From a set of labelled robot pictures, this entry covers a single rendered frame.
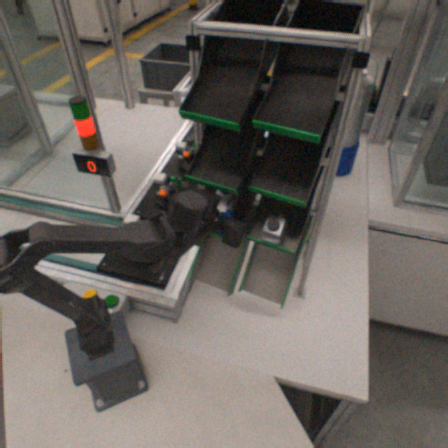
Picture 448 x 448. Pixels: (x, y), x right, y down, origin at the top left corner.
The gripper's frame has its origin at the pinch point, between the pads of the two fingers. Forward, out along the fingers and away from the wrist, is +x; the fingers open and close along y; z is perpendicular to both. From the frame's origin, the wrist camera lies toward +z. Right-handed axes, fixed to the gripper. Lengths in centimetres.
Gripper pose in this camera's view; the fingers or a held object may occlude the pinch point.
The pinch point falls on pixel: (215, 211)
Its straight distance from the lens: 84.0
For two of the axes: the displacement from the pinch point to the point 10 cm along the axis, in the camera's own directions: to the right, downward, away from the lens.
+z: 1.8, -8.3, -5.3
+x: 4.6, -4.0, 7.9
